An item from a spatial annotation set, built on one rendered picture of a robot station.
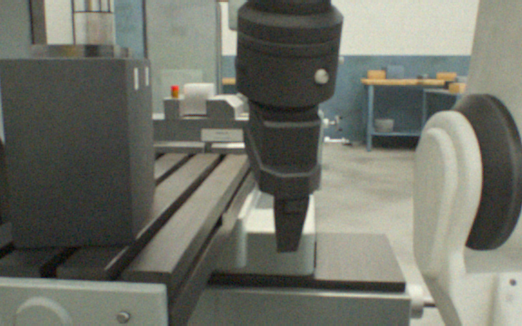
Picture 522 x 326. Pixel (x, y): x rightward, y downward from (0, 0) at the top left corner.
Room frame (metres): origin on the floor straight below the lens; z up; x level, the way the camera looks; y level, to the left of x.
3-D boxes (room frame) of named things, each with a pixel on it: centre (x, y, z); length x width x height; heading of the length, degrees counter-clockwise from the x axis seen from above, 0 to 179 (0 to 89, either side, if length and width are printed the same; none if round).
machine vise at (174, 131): (1.14, 0.10, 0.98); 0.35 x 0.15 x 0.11; 84
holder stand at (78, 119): (0.62, 0.20, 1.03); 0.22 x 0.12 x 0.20; 5
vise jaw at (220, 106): (1.14, 0.07, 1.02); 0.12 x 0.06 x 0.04; 174
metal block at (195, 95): (1.14, 0.13, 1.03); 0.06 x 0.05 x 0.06; 174
